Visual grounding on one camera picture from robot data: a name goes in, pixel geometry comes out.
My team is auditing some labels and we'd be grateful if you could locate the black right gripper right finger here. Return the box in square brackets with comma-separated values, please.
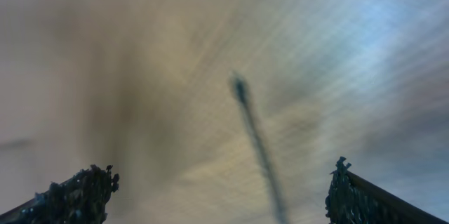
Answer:
[325, 157, 448, 224]

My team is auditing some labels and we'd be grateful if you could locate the black USB charging cable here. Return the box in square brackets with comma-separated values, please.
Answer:
[227, 71, 292, 224]

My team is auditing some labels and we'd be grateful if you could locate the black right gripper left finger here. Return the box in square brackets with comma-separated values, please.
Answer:
[1, 164, 119, 224]

